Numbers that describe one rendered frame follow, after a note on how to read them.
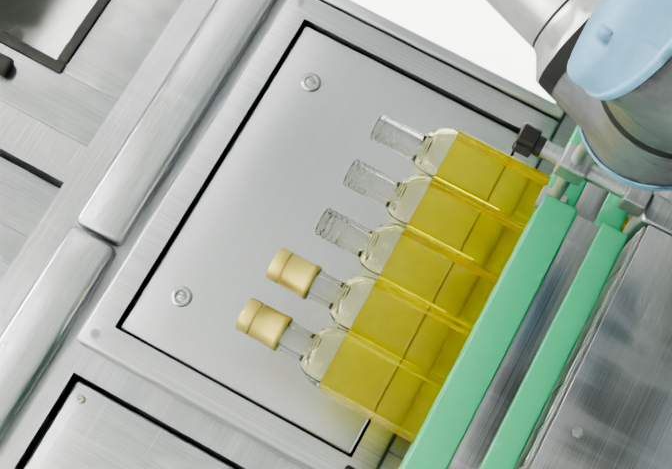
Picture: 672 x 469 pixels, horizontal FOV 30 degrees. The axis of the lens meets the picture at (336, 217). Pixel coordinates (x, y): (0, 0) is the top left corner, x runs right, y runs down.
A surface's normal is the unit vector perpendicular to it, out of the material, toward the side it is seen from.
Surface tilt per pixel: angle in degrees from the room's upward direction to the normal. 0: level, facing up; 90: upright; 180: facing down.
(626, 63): 85
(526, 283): 90
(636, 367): 90
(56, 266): 90
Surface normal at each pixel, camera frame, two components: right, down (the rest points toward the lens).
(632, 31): -0.40, 0.32
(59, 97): 0.04, -0.31
